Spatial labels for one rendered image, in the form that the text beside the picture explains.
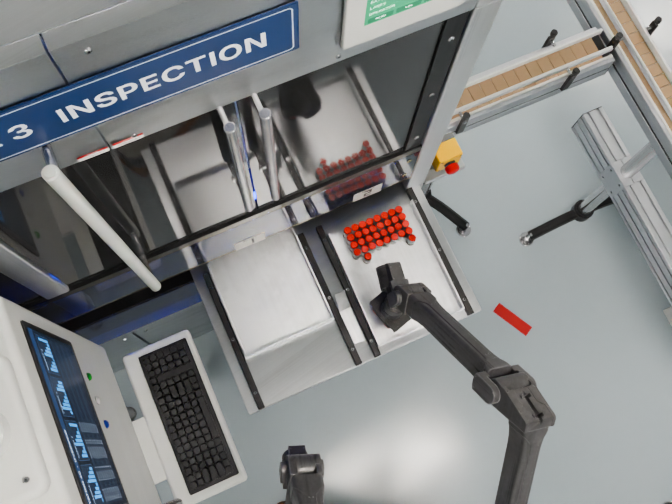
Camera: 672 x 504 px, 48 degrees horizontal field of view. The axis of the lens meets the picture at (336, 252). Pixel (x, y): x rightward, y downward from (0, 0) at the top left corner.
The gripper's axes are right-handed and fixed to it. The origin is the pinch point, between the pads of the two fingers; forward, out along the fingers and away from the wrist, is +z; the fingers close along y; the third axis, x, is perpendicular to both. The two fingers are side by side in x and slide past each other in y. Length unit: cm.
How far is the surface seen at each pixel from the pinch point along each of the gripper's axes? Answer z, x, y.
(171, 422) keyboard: 11, 62, 16
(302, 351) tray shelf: 5.3, 23.2, 7.5
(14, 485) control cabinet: -64, 81, 15
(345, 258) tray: 4.6, -2.6, 20.0
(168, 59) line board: -106, 23, 39
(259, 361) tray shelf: 5.6, 33.8, 12.8
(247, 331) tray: 5.4, 31.3, 21.2
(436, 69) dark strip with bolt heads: -69, -24, 27
